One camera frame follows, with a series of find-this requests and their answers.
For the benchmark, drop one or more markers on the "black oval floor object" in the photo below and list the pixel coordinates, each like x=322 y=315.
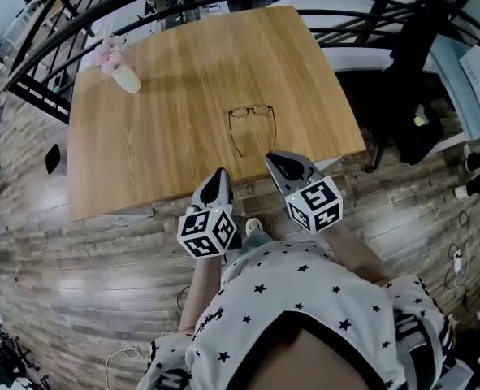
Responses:
x=53 y=159

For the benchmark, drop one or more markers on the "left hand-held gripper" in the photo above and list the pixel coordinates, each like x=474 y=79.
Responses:
x=205 y=230

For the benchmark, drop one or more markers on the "brown eyeglasses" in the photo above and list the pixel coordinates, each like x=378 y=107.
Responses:
x=259 y=109

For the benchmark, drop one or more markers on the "light grey denim trousers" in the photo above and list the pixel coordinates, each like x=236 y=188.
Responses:
x=256 y=242

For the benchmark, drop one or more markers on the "person's white shoe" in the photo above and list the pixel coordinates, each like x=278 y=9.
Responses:
x=254 y=226

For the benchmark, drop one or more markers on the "person's bare chest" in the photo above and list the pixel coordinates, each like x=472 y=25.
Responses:
x=308 y=364

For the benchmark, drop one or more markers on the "black office chair with jacket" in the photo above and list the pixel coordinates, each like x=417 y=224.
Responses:
x=420 y=144

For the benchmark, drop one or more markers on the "black tripod equipment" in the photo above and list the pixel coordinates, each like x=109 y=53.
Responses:
x=4 y=364

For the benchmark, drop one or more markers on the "black metal railing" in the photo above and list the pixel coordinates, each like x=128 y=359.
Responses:
x=40 y=103

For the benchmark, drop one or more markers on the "pale blue side table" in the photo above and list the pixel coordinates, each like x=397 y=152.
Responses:
x=446 y=75

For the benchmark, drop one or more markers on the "pink flower bunch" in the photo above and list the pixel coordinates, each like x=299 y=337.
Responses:
x=109 y=54

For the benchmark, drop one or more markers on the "person's right forearm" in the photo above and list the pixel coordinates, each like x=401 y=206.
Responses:
x=357 y=258

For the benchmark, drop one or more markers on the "white power strip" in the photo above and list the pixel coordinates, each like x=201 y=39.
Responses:
x=457 y=260

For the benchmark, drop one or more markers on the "small yellow white object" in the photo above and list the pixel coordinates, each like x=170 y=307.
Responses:
x=419 y=118

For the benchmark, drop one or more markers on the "white star print shirt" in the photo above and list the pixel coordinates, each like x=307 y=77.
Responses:
x=296 y=295

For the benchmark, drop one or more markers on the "white microwave oven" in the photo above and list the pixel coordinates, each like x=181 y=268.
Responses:
x=477 y=71

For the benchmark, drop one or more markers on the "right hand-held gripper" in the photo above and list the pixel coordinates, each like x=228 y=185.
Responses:
x=314 y=205

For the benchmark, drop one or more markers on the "person's left forearm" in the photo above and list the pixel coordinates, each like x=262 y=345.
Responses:
x=199 y=295

